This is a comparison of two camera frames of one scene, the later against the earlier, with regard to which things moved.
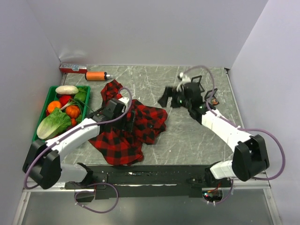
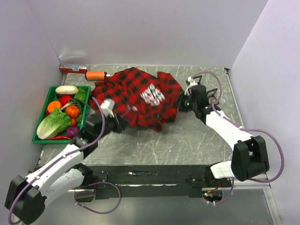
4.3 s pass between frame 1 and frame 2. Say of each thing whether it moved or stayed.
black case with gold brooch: stayed
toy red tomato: stayed
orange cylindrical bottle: stayed
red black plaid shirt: moved
